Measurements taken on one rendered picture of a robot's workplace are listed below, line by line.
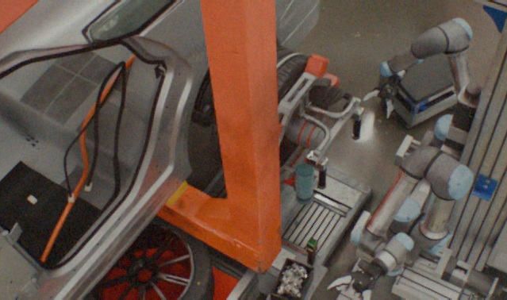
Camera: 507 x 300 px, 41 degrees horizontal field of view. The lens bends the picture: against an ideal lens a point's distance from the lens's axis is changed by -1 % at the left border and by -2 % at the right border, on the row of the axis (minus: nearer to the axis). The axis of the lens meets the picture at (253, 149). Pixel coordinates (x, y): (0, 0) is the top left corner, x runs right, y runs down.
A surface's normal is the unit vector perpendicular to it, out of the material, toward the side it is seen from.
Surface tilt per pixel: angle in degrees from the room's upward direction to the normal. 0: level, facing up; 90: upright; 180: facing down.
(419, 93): 0
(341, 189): 0
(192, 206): 0
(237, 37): 90
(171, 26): 80
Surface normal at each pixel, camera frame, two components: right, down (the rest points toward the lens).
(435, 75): -0.04, -0.60
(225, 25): -0.54, 0.69
